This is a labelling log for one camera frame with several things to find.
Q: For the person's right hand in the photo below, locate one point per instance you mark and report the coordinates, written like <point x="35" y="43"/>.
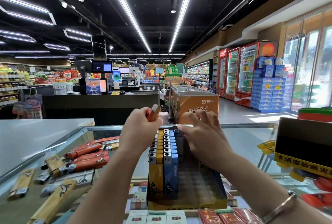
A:
<point x="210" y="143"/>

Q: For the person's left hand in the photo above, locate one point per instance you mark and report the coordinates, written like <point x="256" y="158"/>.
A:
<point x="137" y="130"/>

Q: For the red brown lighter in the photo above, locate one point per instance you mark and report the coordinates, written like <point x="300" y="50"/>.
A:
<point x="154" y="112"/>

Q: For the blue yellow lighter display box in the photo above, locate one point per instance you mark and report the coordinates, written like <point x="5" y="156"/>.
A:
<point x="202" y="190"/>

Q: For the row of blue lighters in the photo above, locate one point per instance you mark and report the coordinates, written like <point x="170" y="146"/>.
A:
<point x="171" y="180"/>

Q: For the pile of yellow red lighters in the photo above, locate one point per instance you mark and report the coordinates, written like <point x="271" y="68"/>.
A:
<point x="85" y="148"/>

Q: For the black yellow display box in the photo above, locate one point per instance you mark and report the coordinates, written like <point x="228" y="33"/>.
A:
<point x="306" y="138"/>

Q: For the person's right forearm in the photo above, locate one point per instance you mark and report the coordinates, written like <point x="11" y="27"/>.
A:
<point x="259" y="195"/>

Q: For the person's left forearm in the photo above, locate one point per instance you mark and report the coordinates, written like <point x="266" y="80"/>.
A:
<point x="109" y="190"/>

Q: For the glass display case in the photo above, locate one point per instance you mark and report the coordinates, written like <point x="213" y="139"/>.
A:
<point x="244" y="143"/>

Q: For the stack of blue cartons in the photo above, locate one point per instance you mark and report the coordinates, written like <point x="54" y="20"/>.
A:
<point x="269" y="89"/>

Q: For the brown cardboard carton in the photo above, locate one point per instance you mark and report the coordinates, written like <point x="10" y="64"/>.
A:
<point x="199" y="102"/>

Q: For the black checkout counter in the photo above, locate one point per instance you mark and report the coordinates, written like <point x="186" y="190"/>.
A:
<point x="98" y="107"/>

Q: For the small checkout screen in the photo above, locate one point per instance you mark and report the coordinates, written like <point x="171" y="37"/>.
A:
<point x="116" y="76"/>

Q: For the blue poster screen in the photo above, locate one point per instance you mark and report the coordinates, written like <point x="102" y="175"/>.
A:
<point x="93" y="86"/>

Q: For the row of cigarette packs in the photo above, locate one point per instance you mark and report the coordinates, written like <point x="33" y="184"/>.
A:
<point x="139" y="198"/>

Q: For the open refrigerated chiller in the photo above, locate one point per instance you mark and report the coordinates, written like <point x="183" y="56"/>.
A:
<point x="199" y="74"/>

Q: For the red drink fridge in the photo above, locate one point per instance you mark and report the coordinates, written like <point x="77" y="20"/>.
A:
<point x="222" y="73"/>
<point x="248" y="73"/>
<point x="233" y="73"/>

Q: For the black checkout monitor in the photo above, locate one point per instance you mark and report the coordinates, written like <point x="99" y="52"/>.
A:
<point x="101" y="67"/>

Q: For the red green container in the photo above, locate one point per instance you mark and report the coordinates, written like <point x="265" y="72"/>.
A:
<point x="316" y="113"/>

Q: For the orange round sign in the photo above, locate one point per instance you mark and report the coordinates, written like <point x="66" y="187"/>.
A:
<point x="268" y="49"/>

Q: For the hanging plastic bags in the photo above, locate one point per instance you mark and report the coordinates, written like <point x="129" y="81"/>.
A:
<point x="28" y="108"/>

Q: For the long ceiling light strip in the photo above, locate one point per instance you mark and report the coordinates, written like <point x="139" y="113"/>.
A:
<point x="182" y="9"/>
<point x="126" y="9"/>

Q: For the glass entrance doors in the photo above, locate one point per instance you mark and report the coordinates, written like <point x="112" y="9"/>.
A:
<point x="311" y="66"/>

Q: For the grocery rack with bottles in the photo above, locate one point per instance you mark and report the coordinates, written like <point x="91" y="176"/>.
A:
<point x="11" y="84"/>

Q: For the large rectangular ceiling light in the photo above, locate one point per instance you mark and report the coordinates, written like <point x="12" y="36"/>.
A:
<point x="26" y="3"/>

